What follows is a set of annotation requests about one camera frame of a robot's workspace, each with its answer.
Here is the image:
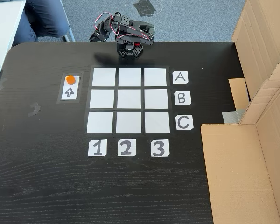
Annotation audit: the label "black tape floor patch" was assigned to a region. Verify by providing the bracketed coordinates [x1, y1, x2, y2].
[133, 0, 158, 18]

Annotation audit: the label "white nine-square grid sheet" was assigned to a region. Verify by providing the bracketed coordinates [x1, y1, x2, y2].
[84, 66, 175, 135]

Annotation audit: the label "red white servo cable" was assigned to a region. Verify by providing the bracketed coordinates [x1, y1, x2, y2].
[93, 12, 153, 41]

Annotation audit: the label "paper sheet letter C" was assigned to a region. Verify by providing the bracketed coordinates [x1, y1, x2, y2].
[175, 114, 194, 131]

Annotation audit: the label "paper sheet number 2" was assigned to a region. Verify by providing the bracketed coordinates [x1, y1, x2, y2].
[117, 138, 137, 157]

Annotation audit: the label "person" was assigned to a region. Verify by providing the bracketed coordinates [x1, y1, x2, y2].
[12, 0, 70, 47]

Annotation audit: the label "paper sheet number 1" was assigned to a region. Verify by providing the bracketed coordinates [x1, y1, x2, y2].
[88, 139, 107, 157]

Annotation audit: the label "white arrow paper sheet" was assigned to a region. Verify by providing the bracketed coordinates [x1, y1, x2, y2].
[60, 75, 81, 101]

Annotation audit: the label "clear tape scraps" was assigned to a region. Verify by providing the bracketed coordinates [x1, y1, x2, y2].
[27, 102, 42, 118]

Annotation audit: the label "paper sheet letter B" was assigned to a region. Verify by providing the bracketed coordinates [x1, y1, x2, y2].
[174, 91, 192, 106]

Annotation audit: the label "white side table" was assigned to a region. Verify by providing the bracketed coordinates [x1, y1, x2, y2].
[0, 0, 27, 101]

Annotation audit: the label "paper sheet number 3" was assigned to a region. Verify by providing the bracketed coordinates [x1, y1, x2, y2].
[150, 139, 170, 157]

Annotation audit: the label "paper sheet letter A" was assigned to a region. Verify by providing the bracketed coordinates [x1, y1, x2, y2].
[172, 71, 189, 85]

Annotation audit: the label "grey metal chair leg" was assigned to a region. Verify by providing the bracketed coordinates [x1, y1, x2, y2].
[61, 32, 76, 43]

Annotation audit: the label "brown cardboard screen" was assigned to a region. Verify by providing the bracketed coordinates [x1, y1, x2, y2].
[200, 0, 280, 224]

